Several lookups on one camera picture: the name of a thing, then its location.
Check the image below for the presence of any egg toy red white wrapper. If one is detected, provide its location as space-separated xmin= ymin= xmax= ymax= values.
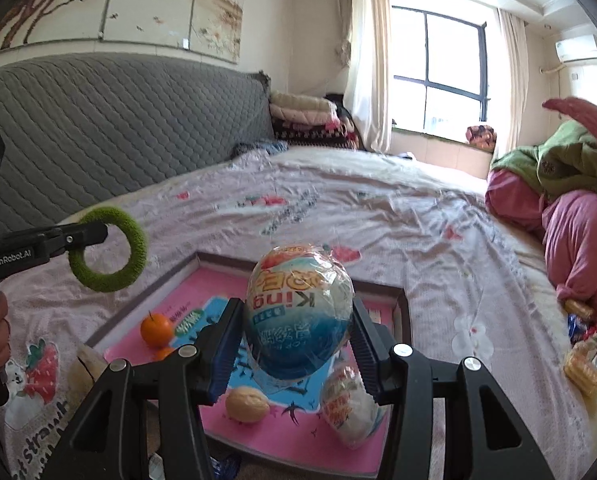
xmin=321 ymin=365 xmax=385 ymax=449

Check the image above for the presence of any walnut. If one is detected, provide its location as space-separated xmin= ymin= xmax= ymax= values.
xmin=226 ymin=386 xmax=270 ymax=424

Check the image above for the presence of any grey quilted headboard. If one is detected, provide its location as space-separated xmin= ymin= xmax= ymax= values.
xmin=0 ymin=52 xmax=275 ymax=235

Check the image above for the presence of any beige folded blanket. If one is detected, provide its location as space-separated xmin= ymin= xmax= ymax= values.
xmin=268 ymin=90 xmax=338 ymax=123

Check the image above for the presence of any green quilt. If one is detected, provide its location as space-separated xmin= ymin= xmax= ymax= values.
xmin=491 ymin=120 xmax=597 ymax=197

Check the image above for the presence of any green fuzzy ring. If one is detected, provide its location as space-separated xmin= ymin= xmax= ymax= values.
xmin=67 ymin=207 xmax=148 ymax=294

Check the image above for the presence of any pink shallow box lid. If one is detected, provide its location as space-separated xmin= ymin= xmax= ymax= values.
xmin=85 ymin=251 xmax=410 ymax=480

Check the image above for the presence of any dark framed window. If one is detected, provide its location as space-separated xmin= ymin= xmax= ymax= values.
xmin=391 ymin=5 xmax=490 ymax=139

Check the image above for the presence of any small blue patterned cloth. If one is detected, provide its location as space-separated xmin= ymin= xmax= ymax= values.
xmin=233 ymin=141 xmax=289 ymax=159

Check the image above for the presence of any egg toy blue wrapper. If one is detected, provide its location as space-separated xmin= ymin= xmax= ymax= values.
xmin=243 ymin=244 xmax=354 ymax=382

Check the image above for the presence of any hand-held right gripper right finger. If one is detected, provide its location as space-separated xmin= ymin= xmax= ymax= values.
xmin=351 ymin=298 xmax=554 ymax=480

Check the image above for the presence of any white curtain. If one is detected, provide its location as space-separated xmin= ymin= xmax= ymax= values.
xmin=335 ymin=0 xmax=395 ymax=154
xmin=493 ymin=7 xmax=530 ymax=157

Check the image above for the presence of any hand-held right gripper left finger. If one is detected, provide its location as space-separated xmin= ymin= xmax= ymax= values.
xmin=53 ymin=297 xmax=247 ymax=480

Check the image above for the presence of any patterned bag on windowsill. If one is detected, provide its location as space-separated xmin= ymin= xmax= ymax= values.
xmin=465 ymin=124 xmax=498 ymax=150

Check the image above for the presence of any pink quilt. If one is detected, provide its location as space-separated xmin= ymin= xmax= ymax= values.
xmin=485 ymin=167 xmax=597 ymax=327

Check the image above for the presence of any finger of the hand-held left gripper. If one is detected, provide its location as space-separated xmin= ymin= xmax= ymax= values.
xmin=46 ymin=222 xmax=110 ymax=263

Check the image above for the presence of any blue tissue packet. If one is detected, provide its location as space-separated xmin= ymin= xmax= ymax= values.
xmin=212 ymin=452 xmax=242 ymax=480

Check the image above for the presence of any dark patterned folded blanket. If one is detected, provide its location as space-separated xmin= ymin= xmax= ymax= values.
xmin=271 ymin=115 xmax=360 ymax=150

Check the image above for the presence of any floral wall painting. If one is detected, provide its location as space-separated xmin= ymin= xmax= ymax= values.
xmin=0 ymin=0 xmax=245 ymax=64

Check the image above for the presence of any white air conditioner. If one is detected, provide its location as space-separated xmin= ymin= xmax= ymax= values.
xmin=553 ymin=35 xmax=597 ymax=65

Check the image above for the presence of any yellow snack packet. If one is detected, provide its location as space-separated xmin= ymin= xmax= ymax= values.
xmin=563 ymin=299 xmax=595 ymax=319
xmin=563 ymin=347 xmax=597 ymax=387

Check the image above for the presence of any pink cushion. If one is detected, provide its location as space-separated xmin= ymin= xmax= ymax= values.
xmin=542 ymin=97 xmax=597 ymax=157

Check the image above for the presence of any blue snack packet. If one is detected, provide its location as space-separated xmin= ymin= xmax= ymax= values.
xmin=567 ymin=314 xmax=592 ymax=344

